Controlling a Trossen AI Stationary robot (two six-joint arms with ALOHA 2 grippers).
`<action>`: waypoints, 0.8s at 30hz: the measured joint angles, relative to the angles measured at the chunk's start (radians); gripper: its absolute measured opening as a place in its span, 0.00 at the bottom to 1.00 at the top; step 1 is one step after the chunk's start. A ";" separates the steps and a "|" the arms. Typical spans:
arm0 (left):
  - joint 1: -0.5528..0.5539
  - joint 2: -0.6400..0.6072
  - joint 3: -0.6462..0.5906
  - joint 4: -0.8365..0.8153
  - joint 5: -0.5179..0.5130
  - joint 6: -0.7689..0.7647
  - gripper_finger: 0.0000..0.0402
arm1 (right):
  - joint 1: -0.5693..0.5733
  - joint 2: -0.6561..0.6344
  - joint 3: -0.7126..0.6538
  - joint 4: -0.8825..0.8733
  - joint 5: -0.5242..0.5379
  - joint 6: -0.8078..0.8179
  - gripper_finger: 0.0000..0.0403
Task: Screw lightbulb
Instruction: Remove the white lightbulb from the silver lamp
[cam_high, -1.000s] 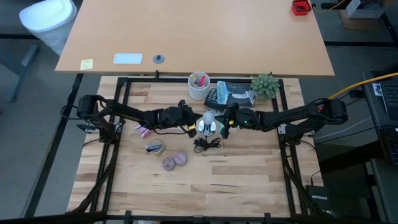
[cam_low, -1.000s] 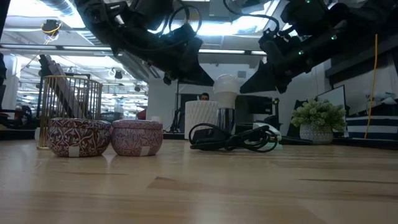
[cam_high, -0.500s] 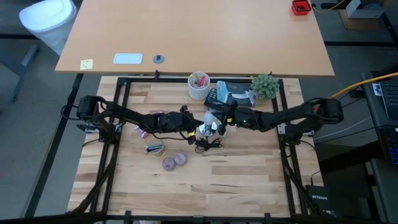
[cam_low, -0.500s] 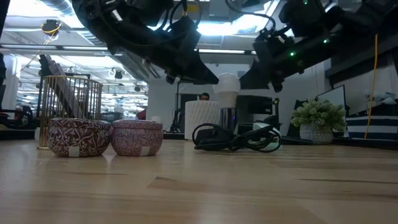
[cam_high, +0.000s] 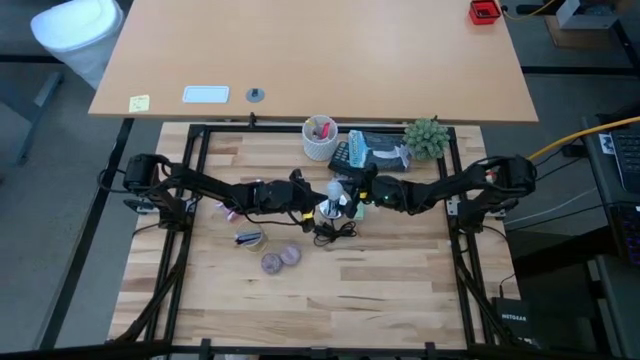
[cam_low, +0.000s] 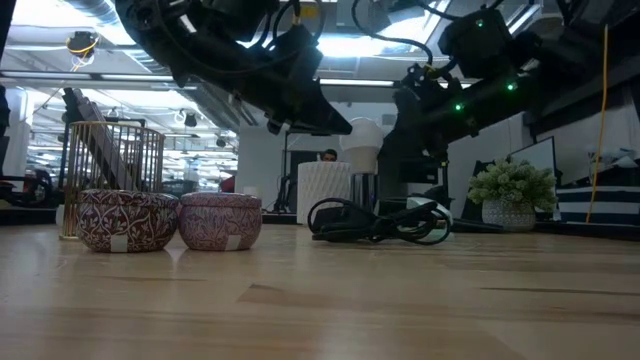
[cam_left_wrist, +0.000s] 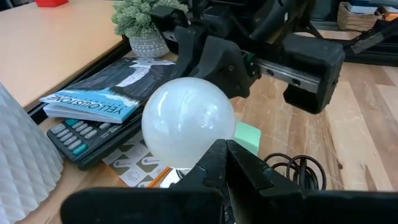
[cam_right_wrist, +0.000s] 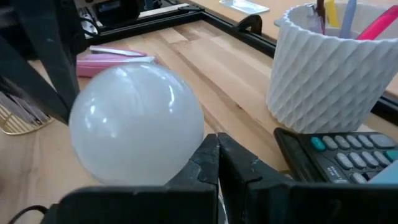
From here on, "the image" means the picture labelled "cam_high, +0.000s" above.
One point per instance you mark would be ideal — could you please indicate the white rectangular card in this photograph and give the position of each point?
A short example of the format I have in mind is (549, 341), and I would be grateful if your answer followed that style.
(205, 94)

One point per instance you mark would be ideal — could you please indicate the brown cardboard box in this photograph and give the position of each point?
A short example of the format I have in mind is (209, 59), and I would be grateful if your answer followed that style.
(565, 39)

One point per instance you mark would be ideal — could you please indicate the black calculator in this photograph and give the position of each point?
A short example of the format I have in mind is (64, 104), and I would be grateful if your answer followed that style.
(341, 156)

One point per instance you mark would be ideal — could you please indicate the black keyboard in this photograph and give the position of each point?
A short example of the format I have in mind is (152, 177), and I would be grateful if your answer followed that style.
(627, 155)

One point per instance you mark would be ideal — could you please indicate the tan wooden desk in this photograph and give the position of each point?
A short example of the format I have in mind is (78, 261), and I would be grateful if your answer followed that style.
(310, 55)

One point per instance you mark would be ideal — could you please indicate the white ribbed pen cup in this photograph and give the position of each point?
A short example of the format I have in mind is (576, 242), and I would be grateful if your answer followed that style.
(320, 147)

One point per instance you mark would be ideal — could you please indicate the yellow marker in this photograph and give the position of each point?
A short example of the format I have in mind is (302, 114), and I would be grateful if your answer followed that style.
(312, 122)

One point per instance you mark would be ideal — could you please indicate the black aluminium table frame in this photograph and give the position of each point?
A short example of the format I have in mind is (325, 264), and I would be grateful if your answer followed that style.
(225, 128)

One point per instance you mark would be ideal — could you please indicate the mint green stapler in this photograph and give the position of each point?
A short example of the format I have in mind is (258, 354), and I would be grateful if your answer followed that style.
(360, 214)

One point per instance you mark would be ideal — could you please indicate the white trash bin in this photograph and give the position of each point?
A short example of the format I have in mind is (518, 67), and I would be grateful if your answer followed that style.
(75, 30)

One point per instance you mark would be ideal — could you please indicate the grey mounting bracket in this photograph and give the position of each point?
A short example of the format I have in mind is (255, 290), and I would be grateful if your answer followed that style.
(140, 205)

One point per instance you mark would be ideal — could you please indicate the grey metal box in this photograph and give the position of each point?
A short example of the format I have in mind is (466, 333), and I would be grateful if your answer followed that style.
(585, 20)

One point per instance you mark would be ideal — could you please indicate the black Netgear router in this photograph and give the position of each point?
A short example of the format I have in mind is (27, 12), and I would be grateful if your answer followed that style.
(512, 317)

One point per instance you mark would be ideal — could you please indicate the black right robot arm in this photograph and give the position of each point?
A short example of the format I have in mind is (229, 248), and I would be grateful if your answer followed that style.
(465, 182)

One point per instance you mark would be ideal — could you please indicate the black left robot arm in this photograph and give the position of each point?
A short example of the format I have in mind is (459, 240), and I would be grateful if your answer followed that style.
(210, 185)

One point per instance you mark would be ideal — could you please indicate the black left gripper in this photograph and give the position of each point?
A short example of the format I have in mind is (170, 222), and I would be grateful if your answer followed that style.
(280, 196)

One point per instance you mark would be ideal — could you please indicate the pink pencil case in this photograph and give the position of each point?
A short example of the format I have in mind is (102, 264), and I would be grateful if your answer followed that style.
(231, 216)

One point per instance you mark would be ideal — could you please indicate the green succulent in pot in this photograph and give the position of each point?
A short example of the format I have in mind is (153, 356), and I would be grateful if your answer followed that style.
(426, 139)

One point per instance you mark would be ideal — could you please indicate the red marker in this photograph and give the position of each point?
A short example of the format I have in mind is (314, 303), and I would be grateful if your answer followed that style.
(326, 130)

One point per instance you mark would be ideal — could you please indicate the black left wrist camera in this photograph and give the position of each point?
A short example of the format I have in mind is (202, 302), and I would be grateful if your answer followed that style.
(296, 176)

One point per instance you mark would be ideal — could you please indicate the yellow sticky note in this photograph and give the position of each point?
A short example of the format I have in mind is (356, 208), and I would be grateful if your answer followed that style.
(139, 103)

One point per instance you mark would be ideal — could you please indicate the teal book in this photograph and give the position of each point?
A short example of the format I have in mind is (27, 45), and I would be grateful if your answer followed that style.
(358, 150)

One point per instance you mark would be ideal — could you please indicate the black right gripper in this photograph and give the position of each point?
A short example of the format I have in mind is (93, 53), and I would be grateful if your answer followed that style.
(390, 195)

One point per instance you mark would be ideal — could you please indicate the blue backlit keyboard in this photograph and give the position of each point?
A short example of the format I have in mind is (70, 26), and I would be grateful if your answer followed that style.
(631, 235)

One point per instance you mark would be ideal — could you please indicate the white frosted lightbulb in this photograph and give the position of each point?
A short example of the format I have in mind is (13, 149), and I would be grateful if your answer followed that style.
(335, 190)

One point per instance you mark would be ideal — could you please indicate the grey desk leg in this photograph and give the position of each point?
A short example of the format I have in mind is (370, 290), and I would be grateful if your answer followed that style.
(40, 117)

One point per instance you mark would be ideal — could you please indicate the red plastic box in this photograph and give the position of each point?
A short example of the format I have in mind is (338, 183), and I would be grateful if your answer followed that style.
(484, 12)

